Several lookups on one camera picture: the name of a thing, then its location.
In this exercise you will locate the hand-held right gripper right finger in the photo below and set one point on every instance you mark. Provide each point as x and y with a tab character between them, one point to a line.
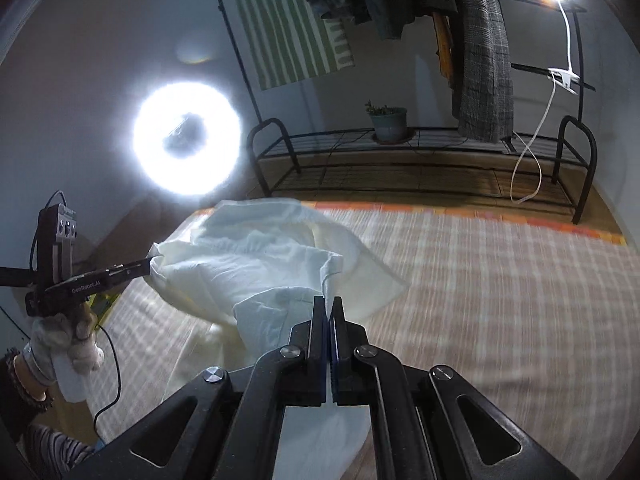
336	345

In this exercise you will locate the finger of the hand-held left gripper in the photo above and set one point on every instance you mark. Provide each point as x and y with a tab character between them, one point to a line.
135	269

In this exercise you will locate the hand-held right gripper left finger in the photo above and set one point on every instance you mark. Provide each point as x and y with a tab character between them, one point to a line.
322	345

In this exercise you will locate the white garment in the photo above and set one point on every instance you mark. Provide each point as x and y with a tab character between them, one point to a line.
240	260

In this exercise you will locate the person's left forearm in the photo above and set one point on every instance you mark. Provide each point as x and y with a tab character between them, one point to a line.
20	380

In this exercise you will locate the black metal clothes rack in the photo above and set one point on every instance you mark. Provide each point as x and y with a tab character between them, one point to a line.
450	160

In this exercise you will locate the person's left hand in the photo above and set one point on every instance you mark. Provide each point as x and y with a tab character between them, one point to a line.
80	352

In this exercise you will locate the beige plaid blanket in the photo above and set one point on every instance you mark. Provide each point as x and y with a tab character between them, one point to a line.
475	310

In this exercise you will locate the person's striped clothing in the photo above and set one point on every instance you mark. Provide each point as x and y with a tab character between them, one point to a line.
55	452

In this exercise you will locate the potted plant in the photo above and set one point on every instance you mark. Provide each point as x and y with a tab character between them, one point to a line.
390	122

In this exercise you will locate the green striped hanging towel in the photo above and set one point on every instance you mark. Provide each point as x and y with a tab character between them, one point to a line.
280	35

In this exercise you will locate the hanging grey plaid coat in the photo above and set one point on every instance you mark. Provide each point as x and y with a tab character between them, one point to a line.
485	70

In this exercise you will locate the hanging orange garment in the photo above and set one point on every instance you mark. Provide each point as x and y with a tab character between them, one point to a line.
442	45

